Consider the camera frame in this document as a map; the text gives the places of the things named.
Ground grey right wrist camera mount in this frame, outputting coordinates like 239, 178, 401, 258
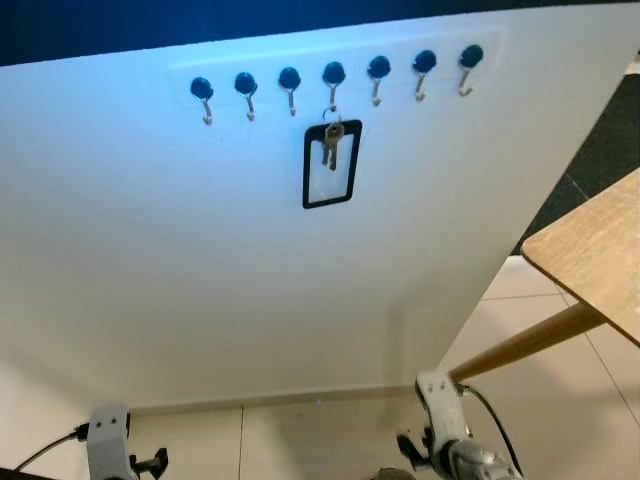
415, 370, 471, 471

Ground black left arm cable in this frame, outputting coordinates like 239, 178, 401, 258
8, 425, 93, 474

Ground blue knob metal hook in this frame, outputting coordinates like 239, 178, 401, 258
190, 76, 216, 127
278, 66, 304, 117
234, 72, 260, 123
322, 61, 348, 111
367, 55, 393, 107
458, 44, 486, 98
412, 49, 439, 103

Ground dark carpet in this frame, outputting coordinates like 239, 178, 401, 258
512, 70, 640, 256

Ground keys with black frame tag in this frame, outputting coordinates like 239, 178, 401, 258
301, 105, 364, 211

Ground white hook rail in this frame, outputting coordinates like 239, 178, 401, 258
168, 28, 508, 103

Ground wooden table leg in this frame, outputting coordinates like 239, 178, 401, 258
448, 300, 608, 386

